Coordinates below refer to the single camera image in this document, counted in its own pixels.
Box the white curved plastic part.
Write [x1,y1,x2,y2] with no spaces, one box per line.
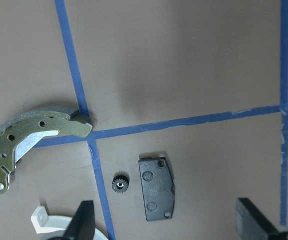
[30,206,107,240]

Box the black brake pad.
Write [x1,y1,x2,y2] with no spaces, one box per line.
[138,156,175,221]

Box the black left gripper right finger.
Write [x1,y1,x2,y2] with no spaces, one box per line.
[235,197,288,240]

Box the olive brake shoe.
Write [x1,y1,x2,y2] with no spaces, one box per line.
[0,106,93,194]

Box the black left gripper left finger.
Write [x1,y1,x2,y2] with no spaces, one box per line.
[47,200,96,240]

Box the small black bearing gear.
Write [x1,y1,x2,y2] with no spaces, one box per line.
[112,174,129,193]

